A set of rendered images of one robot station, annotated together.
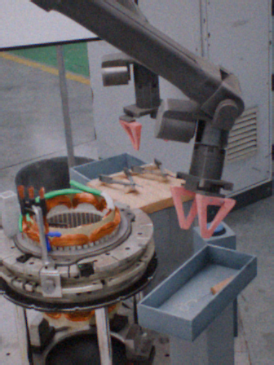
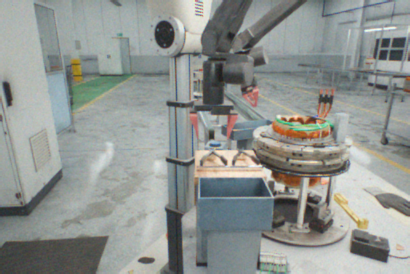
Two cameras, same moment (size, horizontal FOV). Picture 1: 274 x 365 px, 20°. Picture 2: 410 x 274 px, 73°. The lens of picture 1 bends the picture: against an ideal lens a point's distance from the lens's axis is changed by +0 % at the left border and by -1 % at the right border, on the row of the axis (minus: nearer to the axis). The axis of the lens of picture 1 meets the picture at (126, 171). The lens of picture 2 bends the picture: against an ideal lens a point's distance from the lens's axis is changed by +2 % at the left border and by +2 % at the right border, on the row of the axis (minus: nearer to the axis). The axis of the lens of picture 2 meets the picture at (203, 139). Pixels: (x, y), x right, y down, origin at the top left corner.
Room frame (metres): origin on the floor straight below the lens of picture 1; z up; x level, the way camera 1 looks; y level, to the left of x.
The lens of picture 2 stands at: (2.35, 0.26, 1.38)
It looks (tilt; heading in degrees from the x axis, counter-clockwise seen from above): 18 degrees down; 209
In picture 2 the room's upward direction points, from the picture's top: straight up
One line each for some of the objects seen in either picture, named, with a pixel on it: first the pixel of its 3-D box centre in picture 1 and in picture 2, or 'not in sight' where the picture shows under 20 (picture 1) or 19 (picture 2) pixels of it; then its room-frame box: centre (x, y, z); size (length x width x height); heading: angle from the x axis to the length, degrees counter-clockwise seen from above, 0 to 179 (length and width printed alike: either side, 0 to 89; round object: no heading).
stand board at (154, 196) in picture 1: (143, 189); (227, 165); (1.66, -0.03, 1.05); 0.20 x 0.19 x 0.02; 30
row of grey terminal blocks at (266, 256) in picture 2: not in sight; (272, 260); (1.69, 0.13, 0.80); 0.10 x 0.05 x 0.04; 109
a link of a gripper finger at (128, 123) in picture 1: (139, 129); (223, 122); (1.69, -0.04, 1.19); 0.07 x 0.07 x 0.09; 31
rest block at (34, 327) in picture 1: (34, 327); (323, 212); (1.43, 0.23, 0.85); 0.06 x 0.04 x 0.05; 161
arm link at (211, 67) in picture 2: (143, 71); (215, 72); (1.70, -0.05, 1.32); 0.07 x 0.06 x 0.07; 88
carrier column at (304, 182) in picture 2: not in sight; (302, 202); (1.50, 0.16, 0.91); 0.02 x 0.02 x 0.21
